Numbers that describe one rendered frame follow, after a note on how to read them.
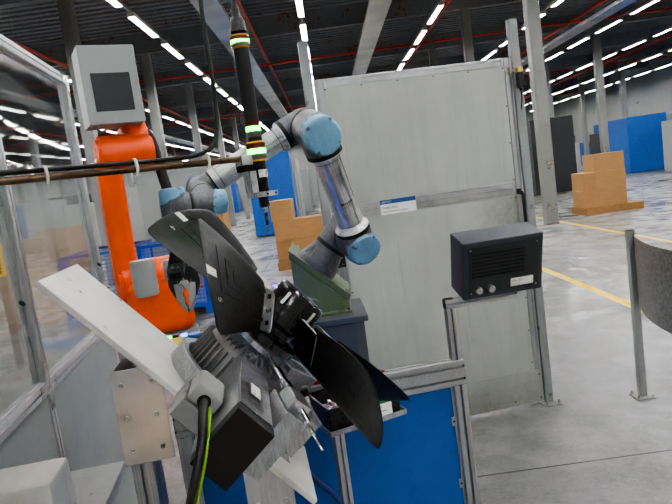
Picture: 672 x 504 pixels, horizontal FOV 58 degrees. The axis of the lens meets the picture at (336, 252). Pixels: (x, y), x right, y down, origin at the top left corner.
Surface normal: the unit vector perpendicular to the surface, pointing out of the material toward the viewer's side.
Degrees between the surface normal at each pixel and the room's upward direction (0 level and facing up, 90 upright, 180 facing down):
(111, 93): 90
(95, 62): 90
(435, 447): 90
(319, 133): 102
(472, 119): 90
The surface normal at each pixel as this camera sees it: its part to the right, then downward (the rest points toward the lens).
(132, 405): 0.15, 0.10
